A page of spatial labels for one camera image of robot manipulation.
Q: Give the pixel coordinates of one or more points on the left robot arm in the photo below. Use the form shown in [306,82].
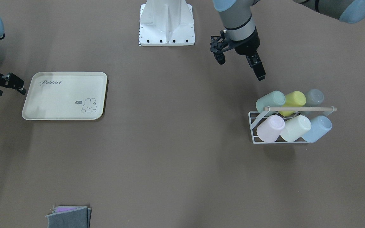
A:
[240,33]

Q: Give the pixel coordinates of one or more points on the grey cup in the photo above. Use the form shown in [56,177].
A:
[314,98]

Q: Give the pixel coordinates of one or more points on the white wire cup rack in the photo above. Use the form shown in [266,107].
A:
[256,118]

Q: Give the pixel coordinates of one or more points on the green cup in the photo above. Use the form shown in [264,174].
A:
[273,99]

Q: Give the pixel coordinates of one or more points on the cream cup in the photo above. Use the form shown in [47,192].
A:
[295,128]

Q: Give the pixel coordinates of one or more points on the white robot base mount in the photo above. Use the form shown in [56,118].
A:
[166,23]

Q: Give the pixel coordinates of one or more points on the blue cup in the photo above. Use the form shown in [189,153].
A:
[320,125]

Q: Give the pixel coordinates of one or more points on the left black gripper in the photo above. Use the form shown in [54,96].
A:
[246,45]

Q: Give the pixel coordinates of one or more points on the yellow cup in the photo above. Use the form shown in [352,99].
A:
[293,99]

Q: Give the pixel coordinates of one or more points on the pink cup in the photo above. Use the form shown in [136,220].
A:
[270,129]

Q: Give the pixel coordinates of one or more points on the grey folded cloth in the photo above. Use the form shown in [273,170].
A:
[69,217]

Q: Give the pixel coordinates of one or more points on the cream rabbit tray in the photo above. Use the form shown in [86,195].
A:
[65,95]

